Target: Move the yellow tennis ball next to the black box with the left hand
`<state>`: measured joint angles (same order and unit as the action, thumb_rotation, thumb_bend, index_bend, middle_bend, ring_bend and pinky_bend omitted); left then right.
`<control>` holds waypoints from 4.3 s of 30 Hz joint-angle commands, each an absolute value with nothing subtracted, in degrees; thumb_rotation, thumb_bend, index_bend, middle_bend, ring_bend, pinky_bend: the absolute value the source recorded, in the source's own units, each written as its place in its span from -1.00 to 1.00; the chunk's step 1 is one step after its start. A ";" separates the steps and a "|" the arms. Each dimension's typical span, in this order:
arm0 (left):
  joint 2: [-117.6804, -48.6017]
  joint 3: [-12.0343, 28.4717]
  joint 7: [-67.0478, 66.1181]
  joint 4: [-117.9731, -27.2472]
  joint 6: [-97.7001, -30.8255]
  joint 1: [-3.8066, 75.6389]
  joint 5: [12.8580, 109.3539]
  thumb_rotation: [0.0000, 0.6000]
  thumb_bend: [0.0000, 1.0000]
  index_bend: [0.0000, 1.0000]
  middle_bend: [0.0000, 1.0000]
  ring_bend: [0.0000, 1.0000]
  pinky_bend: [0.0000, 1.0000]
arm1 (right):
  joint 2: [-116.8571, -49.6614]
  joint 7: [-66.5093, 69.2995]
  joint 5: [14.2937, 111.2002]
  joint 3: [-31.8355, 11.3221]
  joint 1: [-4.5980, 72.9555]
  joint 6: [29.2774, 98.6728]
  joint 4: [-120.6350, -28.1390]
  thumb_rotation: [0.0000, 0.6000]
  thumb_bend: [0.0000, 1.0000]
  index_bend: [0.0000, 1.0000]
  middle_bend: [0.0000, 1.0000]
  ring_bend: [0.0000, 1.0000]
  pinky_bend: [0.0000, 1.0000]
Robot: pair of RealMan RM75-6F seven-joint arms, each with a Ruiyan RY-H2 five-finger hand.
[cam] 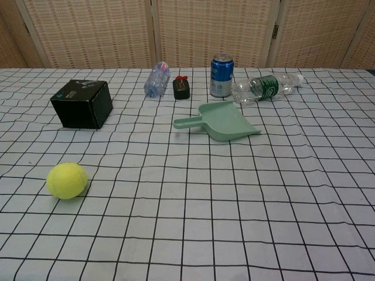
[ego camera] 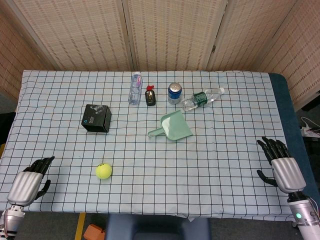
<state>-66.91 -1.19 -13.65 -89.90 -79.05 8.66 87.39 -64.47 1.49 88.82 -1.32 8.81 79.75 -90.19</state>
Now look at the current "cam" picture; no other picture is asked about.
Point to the yellow tennis ball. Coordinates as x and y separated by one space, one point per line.
66 181

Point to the dark jar with red lid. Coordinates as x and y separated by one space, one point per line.
181 89

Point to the white black grid tablecloth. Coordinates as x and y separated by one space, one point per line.
205 205

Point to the black cardboard box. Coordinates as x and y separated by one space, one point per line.
79 99

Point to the green plastic dustpan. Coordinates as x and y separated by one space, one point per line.
225 121

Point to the clear bottle red blue label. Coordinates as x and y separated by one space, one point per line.
157 79

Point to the blue soda can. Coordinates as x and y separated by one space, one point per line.
221 76

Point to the clear bottle green label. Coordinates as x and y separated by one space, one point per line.
268 87

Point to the woven folding screen panel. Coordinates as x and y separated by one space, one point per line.
313 35
364 49
216 26
93 32
11 44

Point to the brass screen hinge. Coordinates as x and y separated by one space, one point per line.
275 31

